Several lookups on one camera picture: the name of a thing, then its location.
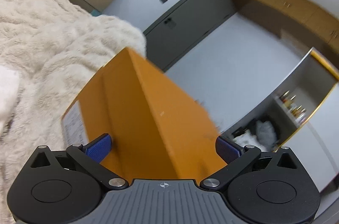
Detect orange box lid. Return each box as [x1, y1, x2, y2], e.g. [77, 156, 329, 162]
[61, 48, 225, 182]

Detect pile of folded clothes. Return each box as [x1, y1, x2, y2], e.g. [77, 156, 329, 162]
[233, 121, 278, 152]

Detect bottles on shelf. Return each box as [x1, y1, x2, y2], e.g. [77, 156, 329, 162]
[279, 90, 307, 125]

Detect open wardrobe shelf unit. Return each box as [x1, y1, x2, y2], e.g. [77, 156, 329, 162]
[223, 48, 338, 191]

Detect beige plush blanket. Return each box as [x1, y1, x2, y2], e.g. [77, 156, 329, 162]
[1, 0, 146, 223]

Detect grey room door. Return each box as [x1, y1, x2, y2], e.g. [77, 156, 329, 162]
[144, 0, 236, 71]

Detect brown overhead cabinet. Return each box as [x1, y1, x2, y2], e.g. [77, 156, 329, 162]
[233, 0, 338, 67]

